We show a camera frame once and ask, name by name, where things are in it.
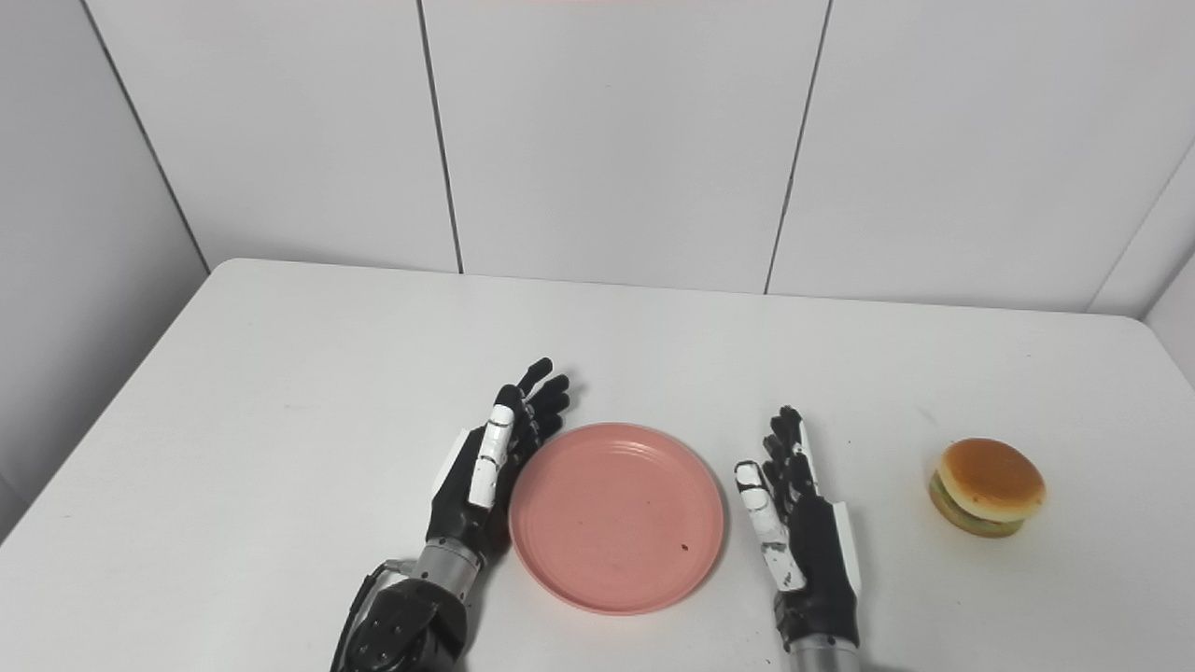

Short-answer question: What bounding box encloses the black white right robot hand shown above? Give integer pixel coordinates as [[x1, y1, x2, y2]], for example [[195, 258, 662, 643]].
[[734, 406, 862, 652]]

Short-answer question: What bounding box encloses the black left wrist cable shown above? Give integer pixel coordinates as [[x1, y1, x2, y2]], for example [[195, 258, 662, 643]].
[[329, 558, 416, 672]]

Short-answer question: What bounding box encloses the toy hamburger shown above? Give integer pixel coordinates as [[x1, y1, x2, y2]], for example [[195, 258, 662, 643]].
[[928, 438, 1047, 539]]

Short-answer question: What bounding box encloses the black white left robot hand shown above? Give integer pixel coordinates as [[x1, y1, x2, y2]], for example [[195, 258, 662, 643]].
[[426, 357, 571, 567]]

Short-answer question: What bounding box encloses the pink round plate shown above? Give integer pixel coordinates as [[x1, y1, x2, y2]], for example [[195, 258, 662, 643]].
[[509, 422, 726, 616]]

